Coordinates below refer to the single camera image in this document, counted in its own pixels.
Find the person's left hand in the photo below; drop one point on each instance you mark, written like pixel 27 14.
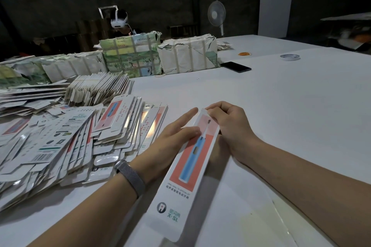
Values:
pixel 165 145

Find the grey band wristwatch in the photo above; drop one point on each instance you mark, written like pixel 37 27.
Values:
pixel 130 178

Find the black smartphone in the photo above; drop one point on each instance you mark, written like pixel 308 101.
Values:
pixel 236 67

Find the white board panel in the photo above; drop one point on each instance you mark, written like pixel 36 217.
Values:
pixel 276 1

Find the toothbrush carton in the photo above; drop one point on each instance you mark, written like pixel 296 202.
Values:
pixel 182 192

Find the white standing fan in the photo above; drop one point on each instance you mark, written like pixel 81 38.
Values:
pixel 217 12

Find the fanned stack of white cartons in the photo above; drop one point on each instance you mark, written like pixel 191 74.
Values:
pixel 97 87

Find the cluttered side table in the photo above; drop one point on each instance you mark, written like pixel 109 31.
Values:
pixel 348 32

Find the dark wooden chair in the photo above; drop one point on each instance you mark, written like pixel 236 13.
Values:
pixel 183 29

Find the row of white wrapped bundles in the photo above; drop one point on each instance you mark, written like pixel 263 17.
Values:
pixel 52 65

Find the small orange tape roll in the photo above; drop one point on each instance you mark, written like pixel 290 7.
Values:
pixel 244 53

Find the white tape roll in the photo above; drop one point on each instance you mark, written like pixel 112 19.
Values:
pixel 281 57

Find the person's right forearm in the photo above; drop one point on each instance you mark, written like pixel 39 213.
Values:
pixel 316 195

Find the white head-mounted camera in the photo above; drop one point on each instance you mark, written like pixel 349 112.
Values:
pixel 119 19

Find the person's right hand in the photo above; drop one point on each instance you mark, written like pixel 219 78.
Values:
pixel 237 131

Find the green printed wrapped bundle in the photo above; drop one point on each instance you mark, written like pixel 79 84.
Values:
pixel 130 54

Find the small white paper stack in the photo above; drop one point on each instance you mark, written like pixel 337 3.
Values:
pixel 225 45

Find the person's left forearm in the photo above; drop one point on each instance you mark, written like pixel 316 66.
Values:
pixel 84 215

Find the pile of cartons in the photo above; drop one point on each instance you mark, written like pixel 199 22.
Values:
pixel 58 137

